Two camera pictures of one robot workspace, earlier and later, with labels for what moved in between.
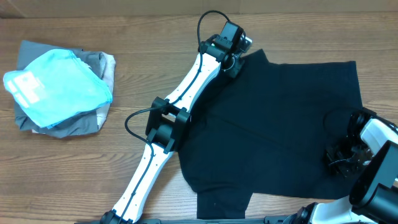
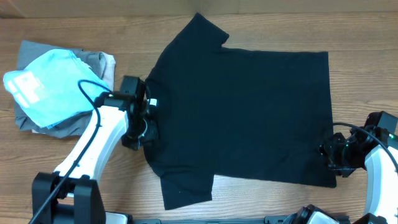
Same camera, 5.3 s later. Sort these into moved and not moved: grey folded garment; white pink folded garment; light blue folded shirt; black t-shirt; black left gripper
Moved: black left gripper; black t-shirt
Not moved: light blue folded shirt; grey folded garment; white pink folded garment
